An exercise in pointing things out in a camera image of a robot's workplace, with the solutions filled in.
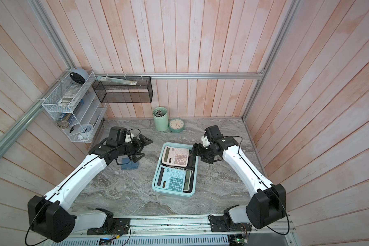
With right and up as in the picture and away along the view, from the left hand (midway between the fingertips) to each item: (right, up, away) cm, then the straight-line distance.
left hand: (150, 148), depth 78 cm
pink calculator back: (+13, -5, +8) cm, 16 cm away
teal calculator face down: (+11, -15, -2) cm, 19 cm away
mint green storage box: (+23, -7, +5) cm, 25 cm away
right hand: (+23, -4, +2) cm, 23 cm away
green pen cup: (+2, +17, +26) cm, 31 cm away
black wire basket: (-33, +37, +29) cm, 58 cm away
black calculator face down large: (+20, -16, -2) cm, 26 cm away
